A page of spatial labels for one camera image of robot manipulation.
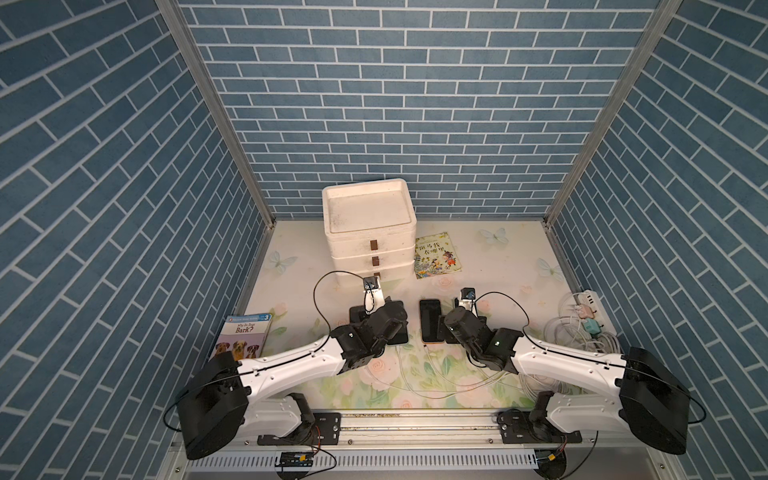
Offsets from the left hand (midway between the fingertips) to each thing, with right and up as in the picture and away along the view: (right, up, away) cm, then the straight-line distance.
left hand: (397, 302), depth 81 cm
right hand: (+16, -6, +4) cm, 17 cm away
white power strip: (+63, -1, +15) cm, 65 cm away
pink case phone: (+11, -6, +20) cm, 23 cm away
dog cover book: (-46, -11, +7) cm, 48 cm away
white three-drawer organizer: (-8, +21, +5) cm, 22 cm away
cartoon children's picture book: (+14, +12, +28) cm, 33 cm away
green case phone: (0, +3, -21) cm, 21 cm away
